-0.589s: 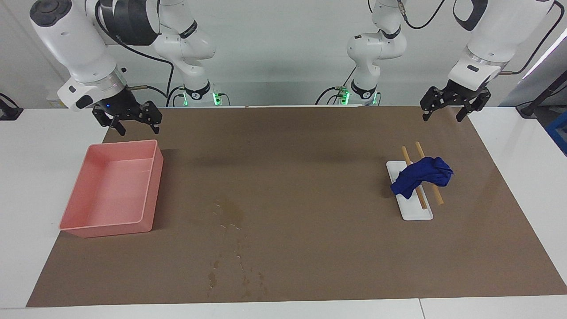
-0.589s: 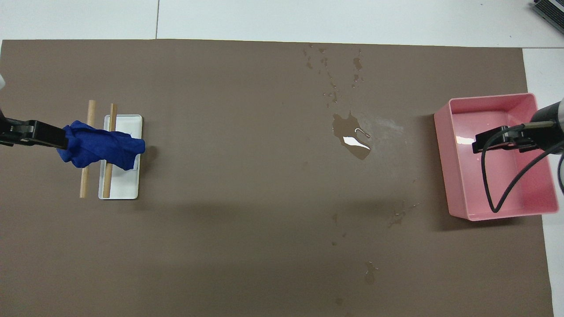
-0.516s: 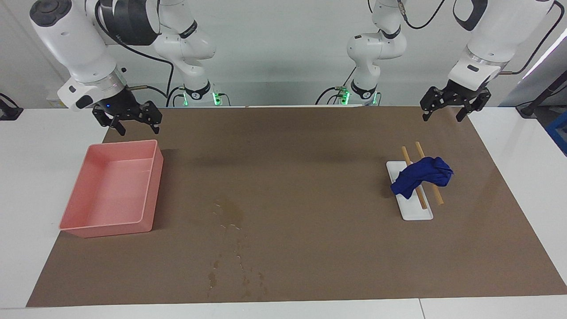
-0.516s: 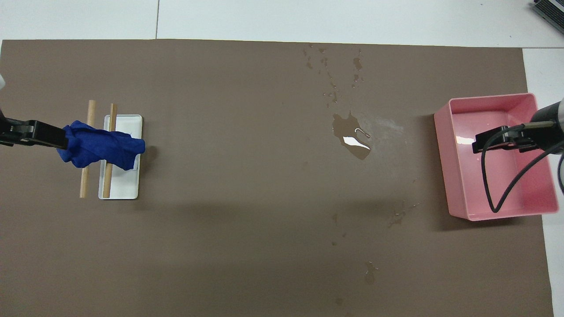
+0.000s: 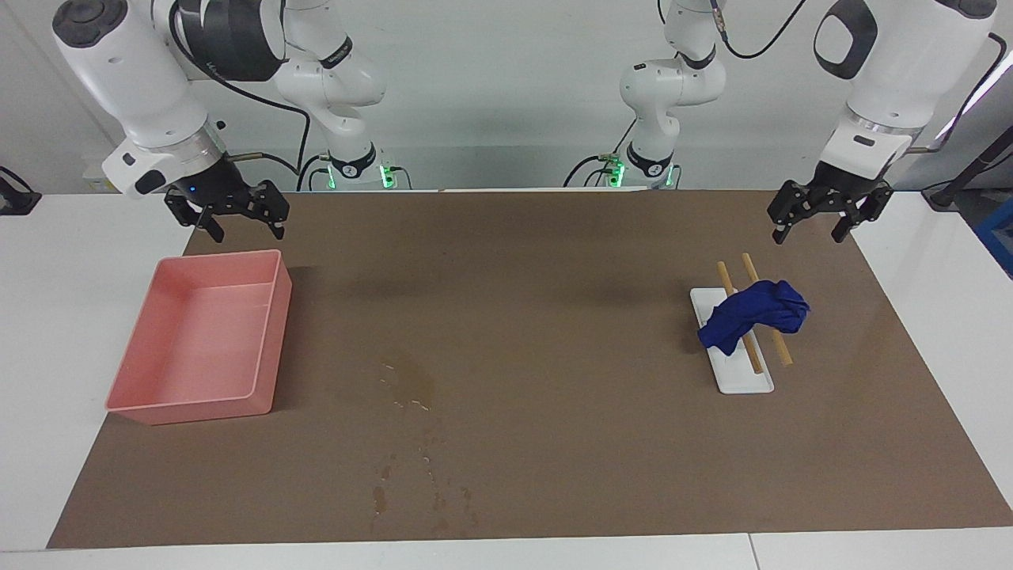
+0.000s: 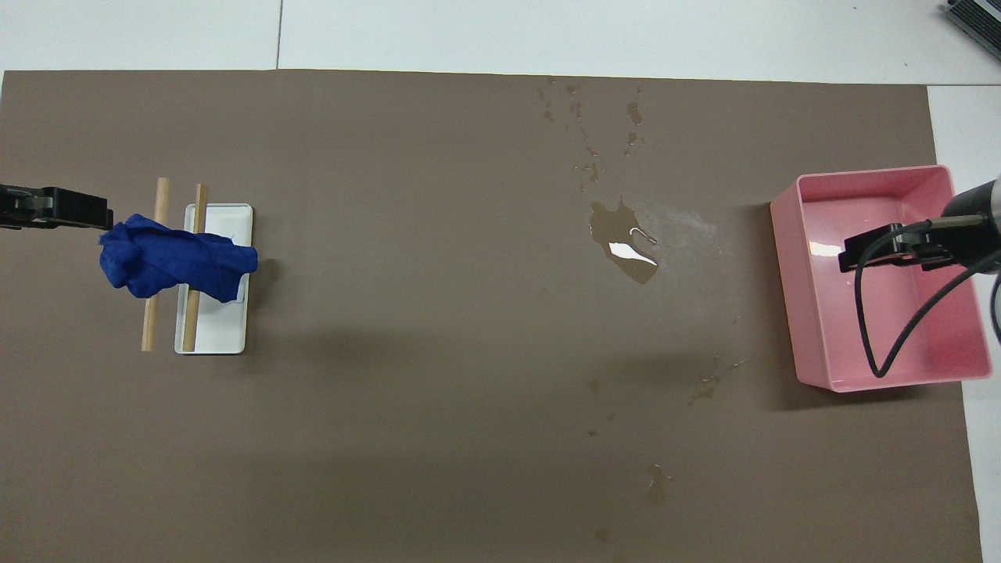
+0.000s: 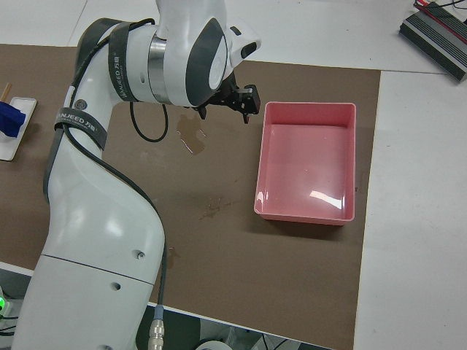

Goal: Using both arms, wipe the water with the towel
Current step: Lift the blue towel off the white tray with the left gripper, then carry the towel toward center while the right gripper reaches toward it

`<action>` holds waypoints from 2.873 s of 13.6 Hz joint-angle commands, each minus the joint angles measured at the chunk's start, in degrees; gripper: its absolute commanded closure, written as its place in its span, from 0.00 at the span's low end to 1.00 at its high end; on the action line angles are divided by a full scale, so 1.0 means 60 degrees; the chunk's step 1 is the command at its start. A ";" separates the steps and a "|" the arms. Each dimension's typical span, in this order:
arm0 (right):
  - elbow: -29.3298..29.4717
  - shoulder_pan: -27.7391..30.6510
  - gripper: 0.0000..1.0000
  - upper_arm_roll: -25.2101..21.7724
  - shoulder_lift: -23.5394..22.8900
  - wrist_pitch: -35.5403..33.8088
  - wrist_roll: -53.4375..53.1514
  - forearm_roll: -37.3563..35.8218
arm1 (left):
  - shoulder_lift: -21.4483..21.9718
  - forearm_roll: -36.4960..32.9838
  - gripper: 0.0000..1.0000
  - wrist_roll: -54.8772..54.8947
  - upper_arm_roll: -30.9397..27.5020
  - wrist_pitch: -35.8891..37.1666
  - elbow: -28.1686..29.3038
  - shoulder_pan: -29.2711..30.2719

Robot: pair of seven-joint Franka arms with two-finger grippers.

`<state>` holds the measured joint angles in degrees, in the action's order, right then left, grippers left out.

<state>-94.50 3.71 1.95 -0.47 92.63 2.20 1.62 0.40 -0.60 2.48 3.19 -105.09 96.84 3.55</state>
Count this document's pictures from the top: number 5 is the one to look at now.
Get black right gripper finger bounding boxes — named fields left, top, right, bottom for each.
left=165, top=190, right=226, bottom=243
left=247, top=180, right=290, bottom=240

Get pink plastic bin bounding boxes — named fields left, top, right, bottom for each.
left=105, top=249, right=293, bottom=427

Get brown table mat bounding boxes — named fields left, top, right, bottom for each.
left=46, top=188, right=1013, bottom=549

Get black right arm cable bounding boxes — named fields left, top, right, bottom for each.
left=168, top=0, right=311, bottom=191

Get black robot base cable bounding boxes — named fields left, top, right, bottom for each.
left=297, top=152, right=333, bottom=192
left=563, top=119, right=635, bottom=188

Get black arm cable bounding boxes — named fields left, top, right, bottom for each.
left=168, top=0, right=311, bottom=191
left=708, top=0, right=1010, bottom=155

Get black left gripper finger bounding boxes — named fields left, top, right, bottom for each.
left=768, top=180, right=816, bottom=244
left=831, top=184, right=893, bottom=244

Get black stand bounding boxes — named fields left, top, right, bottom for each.
left=922, top=127, right=1013, bottom=211

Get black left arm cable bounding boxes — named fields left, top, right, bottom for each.
left=708, top=0, right=1010, bottom=155

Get blue towel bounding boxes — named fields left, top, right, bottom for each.
left=696, top=279, right=811, bottom=357

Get black clamp device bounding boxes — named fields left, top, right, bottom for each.
left=0, top=165, right=42, bottom=216

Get white rack with wooden rods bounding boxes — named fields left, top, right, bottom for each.
left=689, top=252, right=795, bottom=395

